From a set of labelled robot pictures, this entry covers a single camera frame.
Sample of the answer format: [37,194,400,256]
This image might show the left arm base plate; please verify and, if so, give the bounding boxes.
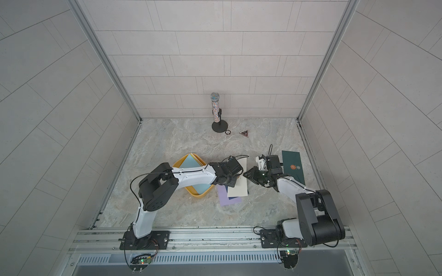
[119,230,171,250]

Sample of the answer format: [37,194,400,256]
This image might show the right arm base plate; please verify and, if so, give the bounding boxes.
[259,229,307,248]

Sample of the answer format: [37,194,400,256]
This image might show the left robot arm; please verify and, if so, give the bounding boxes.
[132,157,244,239]

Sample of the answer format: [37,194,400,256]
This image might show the dark green envelope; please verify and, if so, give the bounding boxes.
[282,151,305,185]

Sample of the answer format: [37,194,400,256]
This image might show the circuit board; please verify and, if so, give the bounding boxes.
[129,254,155,271]
[279,250,299,269]

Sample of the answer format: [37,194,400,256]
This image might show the left circuit board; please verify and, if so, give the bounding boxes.
[129,254,155,271]

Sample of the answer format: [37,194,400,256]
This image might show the yellow storage tray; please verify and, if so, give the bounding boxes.
[172,152,215,198]

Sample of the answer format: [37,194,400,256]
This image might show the light blue envelope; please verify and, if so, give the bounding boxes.
[179,153,214,195]

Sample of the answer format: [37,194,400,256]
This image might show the right circuit board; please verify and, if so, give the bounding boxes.
[279,250,299,269]

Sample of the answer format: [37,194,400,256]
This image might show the aluminium mounting rail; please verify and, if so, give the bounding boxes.
[68,225,356,254]

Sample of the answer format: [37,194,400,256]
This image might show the white envelope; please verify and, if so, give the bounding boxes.
[227,158,248,198]

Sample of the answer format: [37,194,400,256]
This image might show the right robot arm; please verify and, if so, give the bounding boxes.
[244,155,345,247]

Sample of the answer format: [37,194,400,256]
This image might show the purple envelope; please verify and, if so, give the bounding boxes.
[216,185,242,207]

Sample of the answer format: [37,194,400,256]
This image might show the navy blue envelope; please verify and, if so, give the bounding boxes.
[219,186,238,200]

